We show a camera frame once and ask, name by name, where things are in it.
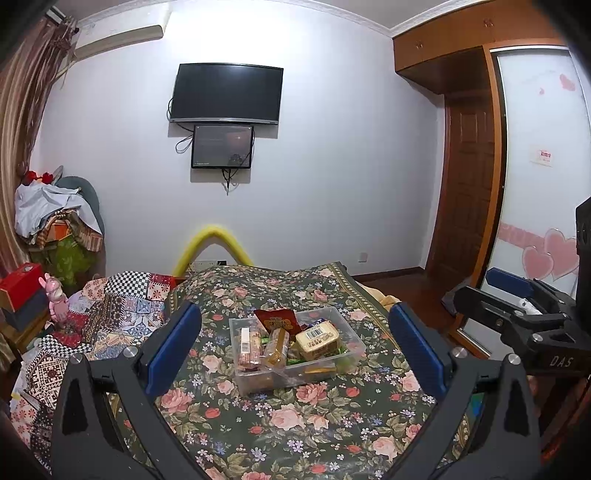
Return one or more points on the pink plush toy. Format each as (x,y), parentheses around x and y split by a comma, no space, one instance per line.
(56,300)

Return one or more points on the green patterned cloth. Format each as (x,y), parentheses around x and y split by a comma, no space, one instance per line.
(69,261)

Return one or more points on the brown cracker packet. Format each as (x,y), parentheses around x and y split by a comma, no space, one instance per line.
(276,346)

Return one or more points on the brown wooden door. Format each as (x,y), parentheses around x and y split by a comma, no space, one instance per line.
(466,184)

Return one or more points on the beige barcoded snack packet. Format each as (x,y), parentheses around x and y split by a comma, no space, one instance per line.
(318,339)

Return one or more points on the beige cloth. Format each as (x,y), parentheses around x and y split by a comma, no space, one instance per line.
(383,300)

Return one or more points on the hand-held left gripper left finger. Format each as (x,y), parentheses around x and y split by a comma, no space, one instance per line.
(173,346)

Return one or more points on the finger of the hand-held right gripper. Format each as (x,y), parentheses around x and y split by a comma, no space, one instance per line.
(508,280)
(508,323)

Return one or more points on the brown striped curtain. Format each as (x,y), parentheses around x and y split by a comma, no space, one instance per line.
(27,115)

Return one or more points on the wooden nightstand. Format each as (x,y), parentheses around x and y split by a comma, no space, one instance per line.
(23,337)

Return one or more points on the red snack packet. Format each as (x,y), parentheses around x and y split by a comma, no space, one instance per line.
(277,318)

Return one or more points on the yellow foam tube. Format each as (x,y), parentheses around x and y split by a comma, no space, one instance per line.
(210,233)

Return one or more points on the white wardrobe door with hearts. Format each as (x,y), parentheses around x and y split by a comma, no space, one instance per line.
(531,207)

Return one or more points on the patchwork quilt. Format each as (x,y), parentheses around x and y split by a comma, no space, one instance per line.
(115,309)

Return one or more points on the black wall television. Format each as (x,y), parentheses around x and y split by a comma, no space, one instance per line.
(226,92)

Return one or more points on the white wall outlet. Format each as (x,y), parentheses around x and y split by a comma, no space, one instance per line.
(363,257)

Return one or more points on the clear plastic box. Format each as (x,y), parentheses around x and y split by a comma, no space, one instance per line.
(258,385)

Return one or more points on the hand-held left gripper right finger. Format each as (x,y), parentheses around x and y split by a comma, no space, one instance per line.
(418,346)

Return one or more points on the floral tablecloth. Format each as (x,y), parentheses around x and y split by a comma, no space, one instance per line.
(277,429)

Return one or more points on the orange wafer packet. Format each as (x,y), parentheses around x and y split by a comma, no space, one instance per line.
(247,346)

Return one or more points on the red box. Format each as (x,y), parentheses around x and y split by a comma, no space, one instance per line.
(21,284)

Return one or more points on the small black monitor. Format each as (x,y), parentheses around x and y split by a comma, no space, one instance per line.
(221,145)

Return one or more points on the red artificial flowers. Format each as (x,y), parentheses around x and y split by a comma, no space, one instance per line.
(39,177)

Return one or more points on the pile of clothes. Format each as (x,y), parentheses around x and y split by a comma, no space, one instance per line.
(46,207)

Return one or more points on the white and red door label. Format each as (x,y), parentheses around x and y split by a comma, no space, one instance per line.
(542,156)

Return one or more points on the dark grey box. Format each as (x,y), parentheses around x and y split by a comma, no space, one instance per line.
(25,314)

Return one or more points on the wooden overhead cabinet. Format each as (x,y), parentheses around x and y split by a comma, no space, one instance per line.
(461,46)

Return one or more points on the white power strip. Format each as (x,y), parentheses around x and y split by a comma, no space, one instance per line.
(205,264)

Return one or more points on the grey chair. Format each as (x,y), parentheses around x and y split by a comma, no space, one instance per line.
(90,198)

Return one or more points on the white air conditioner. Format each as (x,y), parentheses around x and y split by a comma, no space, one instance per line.
(120,39)

